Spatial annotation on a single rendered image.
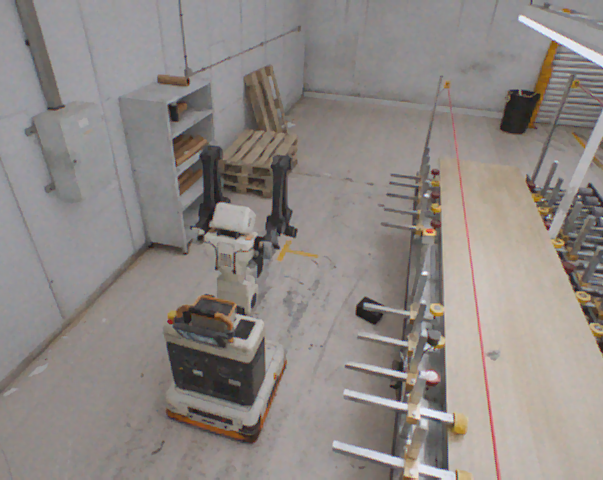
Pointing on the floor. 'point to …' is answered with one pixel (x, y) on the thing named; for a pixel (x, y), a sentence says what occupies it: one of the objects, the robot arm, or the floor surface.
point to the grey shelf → (154, 178)
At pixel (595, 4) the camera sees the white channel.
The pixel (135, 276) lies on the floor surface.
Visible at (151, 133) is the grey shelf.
